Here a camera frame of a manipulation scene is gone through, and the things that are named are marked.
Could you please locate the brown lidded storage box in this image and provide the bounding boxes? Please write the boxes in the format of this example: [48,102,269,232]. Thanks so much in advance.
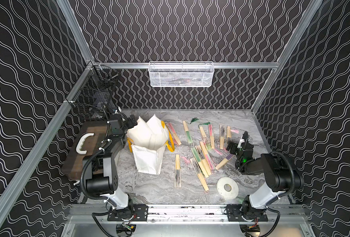
[61,121,107,181]

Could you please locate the white tote bag yellow handles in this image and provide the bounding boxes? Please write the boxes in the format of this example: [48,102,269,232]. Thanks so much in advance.
[127,115,175,175]

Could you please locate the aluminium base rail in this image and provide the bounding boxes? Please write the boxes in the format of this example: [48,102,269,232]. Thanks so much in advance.
[60,203,316,237]

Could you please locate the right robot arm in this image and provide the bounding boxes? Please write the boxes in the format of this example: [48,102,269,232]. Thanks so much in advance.
[226,132,304,221]

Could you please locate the white wire wall basket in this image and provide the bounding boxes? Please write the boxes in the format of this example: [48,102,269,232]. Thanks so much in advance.
[148,61,215,87]

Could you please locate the grey paper folding fan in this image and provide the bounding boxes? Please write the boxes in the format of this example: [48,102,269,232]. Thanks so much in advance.
[219,124,225,150]

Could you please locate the purple paper folding fan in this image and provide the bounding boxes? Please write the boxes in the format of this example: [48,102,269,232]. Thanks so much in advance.
[215,154,235,170]

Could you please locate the black wire wall basket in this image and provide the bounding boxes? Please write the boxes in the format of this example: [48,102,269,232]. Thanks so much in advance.
[69,63,120,122]

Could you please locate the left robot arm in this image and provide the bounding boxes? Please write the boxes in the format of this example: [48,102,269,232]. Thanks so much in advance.
[80,103,137,210]

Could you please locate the white tape roll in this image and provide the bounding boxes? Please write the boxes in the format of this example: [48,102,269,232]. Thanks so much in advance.
[216,177,239,200]

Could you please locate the dark grey folding fan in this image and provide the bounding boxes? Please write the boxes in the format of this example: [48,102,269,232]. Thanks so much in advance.
[174,154,190,188]

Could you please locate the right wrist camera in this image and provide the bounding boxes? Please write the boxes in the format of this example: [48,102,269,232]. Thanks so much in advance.
[237,135,246,149]

